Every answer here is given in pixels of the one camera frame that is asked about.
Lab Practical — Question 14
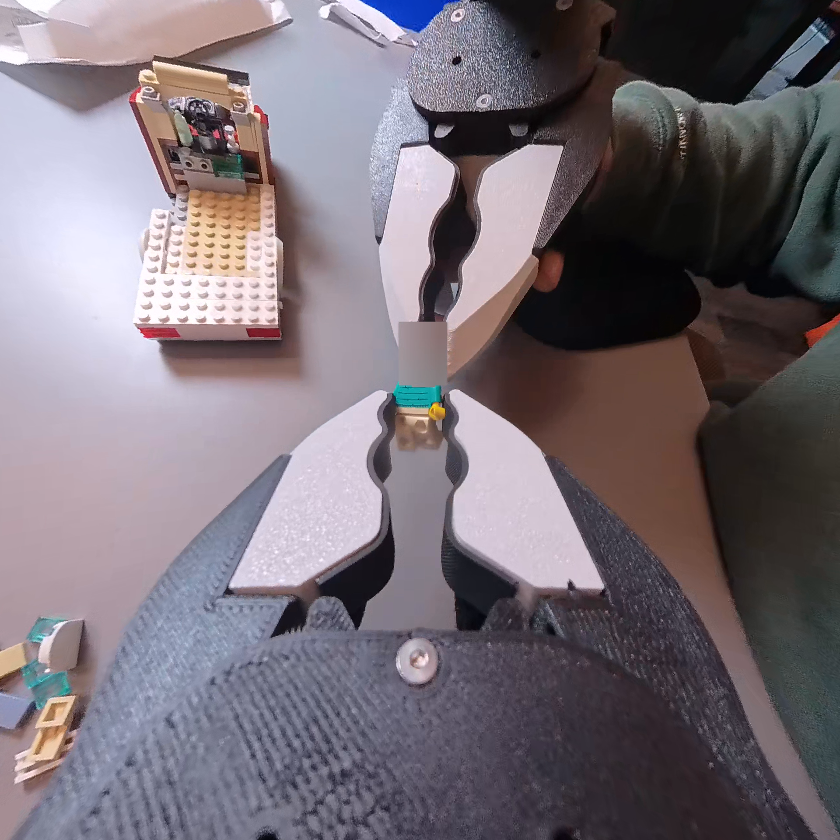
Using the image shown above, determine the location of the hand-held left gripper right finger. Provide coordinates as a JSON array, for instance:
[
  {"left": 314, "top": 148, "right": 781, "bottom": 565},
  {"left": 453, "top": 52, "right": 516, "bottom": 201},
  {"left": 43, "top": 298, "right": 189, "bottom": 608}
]
[{"left": 446, "top": 392, "right": 608, "bottom": 602}]

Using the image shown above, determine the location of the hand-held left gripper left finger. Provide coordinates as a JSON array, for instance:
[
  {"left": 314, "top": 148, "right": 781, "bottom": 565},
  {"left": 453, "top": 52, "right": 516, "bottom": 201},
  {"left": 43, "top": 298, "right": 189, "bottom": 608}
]
[{"left": 226, "top": 392, "right": 395, "bottom": 599}]

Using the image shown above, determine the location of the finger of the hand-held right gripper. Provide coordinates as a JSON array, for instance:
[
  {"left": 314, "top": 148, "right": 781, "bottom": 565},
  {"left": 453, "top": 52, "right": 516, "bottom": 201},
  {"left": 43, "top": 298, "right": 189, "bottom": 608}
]
[
  {"left": 448, "top": 144, "right": 567, "bottom": 376},
  {"left": 379, "top": 144, "right": 460, "bottom": 324}
]

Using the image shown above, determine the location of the person's right hand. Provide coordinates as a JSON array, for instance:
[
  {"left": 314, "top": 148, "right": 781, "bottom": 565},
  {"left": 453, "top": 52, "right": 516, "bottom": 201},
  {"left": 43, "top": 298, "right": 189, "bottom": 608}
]
[{"left": 533, "top": 251, "right": 567, "bottom": 294}]

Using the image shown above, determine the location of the black mesh cushion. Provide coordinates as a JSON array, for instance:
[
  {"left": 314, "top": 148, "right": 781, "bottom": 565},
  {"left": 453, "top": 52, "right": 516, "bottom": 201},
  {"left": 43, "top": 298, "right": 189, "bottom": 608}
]
[{"left": 515, "top": 246, "right": 702, "bottom": 350}]

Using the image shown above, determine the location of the torn white paper piece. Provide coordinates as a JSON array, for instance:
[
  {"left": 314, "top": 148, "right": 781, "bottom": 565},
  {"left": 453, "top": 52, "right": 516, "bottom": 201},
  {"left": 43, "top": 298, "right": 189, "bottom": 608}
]
[{"left": 318, "top": 0, "right": 419, "bottom": 48}]

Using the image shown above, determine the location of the white tan lego house model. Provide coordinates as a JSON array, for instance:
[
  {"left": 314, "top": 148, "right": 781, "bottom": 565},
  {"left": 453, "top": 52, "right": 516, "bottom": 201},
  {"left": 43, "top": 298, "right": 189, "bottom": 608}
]
[{"left": 130, "top": 58, "right": 287, "bottom": 342}]

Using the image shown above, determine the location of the person's torso green sweatshirt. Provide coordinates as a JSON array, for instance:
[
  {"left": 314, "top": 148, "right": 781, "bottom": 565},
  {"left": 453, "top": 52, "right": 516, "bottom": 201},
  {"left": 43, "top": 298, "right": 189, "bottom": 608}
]
[{"left": 697, "top": 322, "right": 840, "bottom": 818}]

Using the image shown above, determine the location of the pile of small lego pieces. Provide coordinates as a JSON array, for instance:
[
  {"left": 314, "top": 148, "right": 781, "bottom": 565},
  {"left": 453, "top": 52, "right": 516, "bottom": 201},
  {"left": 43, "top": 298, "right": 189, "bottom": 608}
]
[{"left": 0, "top": 616, "right": 86, "bottom": 786}]

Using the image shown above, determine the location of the white paper bag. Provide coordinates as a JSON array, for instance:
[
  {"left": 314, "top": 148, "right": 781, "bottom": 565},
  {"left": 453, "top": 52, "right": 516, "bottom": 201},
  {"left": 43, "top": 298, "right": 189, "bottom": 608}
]
[{"left": 0, "top": 0, "right": 294, "bottom": 67}]

